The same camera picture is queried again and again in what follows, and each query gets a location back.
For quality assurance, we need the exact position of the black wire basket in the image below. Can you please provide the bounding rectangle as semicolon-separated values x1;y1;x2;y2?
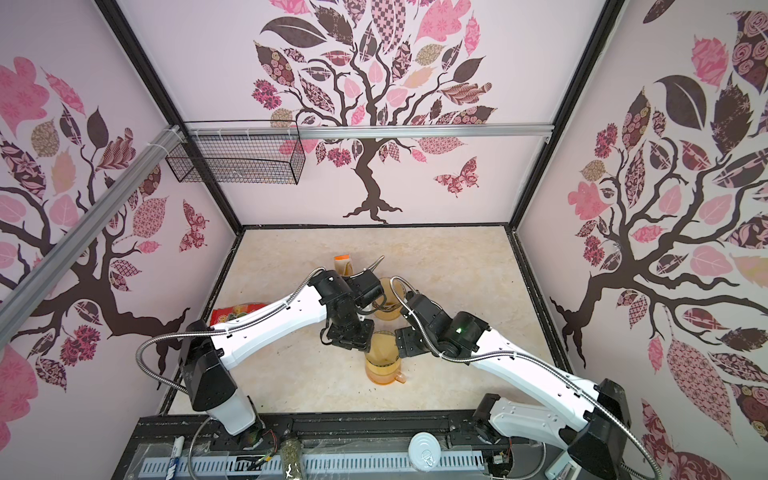
165;120;306;185

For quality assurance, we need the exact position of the back aluminium rail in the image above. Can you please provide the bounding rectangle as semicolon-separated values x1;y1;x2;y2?
187;123;554;140

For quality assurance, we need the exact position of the white marker pen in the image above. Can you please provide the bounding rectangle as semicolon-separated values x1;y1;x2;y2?
164;436;185;480

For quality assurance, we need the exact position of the aluminium rail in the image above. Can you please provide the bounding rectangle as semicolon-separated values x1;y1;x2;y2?
187;123;554;140
1;126;183;345

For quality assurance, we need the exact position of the white stapler device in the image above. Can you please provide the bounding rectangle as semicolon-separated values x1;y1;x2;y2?
545;452;571;480

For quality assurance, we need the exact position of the brown paper coffee filter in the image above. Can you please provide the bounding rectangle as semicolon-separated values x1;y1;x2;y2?
381;277;406;311

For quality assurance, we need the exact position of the green glass dripper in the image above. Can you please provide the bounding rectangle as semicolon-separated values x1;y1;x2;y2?
365;332;400;368

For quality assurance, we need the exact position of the white cable duct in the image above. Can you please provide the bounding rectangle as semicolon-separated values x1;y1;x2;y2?
127;451;486;479

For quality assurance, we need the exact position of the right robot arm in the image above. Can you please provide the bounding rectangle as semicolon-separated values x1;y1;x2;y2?
396;291;631;479

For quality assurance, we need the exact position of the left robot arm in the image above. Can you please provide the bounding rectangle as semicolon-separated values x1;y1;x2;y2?
181;268;385;436

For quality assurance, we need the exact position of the left aluminium rail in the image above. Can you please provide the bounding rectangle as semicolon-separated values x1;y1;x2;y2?
1;126;183;345

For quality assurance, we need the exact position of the orange glass pitcher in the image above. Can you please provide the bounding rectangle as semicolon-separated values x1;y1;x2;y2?
365;363;406;385

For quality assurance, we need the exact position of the red snack packet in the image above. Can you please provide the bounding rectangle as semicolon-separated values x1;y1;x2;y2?
209;303;265;326

